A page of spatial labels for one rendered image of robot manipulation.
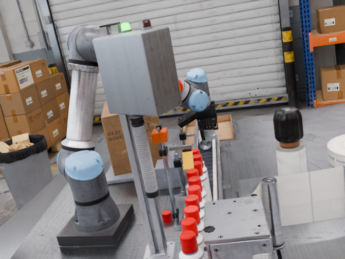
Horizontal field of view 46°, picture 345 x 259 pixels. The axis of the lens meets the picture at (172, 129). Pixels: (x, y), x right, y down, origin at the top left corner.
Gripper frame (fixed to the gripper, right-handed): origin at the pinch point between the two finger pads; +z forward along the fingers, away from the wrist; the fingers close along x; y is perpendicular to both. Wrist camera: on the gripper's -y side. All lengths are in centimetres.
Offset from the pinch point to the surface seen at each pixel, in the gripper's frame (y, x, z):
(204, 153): -0.7, -4.0, 3.2
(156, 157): -21.4, -4.4, 1.2
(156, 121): -18.4, 1.7, -13.6
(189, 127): -11, 46, 26
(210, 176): 2.2, -26.1, -4.8
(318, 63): 132, 319, 165
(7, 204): -203, 119, 142
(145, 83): -5, -59, -68
